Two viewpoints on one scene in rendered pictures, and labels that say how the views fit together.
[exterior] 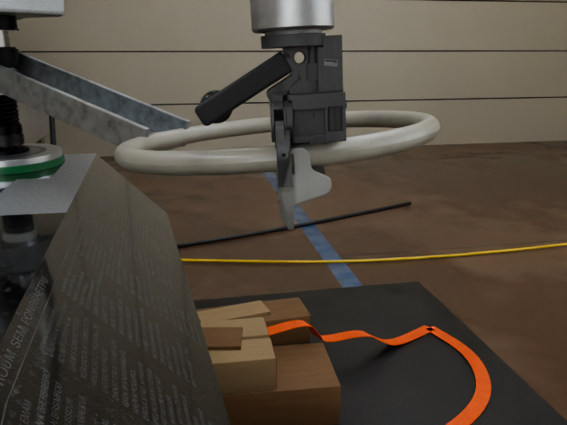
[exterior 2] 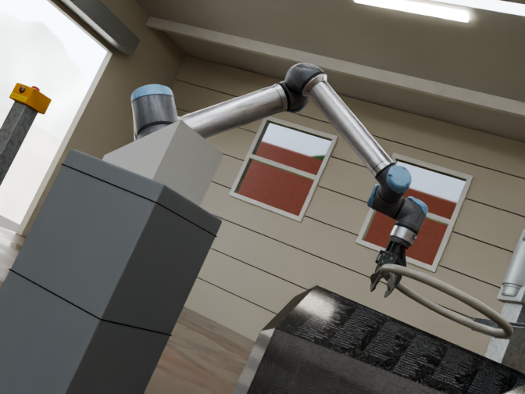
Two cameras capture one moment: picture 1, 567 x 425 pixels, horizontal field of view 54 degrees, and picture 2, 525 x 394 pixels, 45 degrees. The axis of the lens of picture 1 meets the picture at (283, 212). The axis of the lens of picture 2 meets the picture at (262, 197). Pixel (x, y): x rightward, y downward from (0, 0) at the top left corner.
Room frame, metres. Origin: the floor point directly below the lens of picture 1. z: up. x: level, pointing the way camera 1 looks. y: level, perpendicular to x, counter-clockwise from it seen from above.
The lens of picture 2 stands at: (1.68, -2.17, 0.68)
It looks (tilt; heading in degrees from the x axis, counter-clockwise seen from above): 8 degrees up; 129
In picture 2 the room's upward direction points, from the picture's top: 24 degrees clockwise
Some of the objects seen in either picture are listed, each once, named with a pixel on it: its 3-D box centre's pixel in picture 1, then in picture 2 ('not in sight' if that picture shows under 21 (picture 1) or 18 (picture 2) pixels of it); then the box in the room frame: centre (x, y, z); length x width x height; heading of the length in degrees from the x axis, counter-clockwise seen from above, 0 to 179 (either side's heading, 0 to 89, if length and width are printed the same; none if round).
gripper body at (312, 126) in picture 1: (302, 91); (393, 256); (0.63, -0.02, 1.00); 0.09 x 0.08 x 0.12; 92
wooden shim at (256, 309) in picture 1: (233, 313); not in sight; (1.79, 0.18, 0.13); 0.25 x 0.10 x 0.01; 113
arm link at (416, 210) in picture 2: not in sight; (411, 216); (0.63, -0.01, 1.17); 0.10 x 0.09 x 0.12; 35
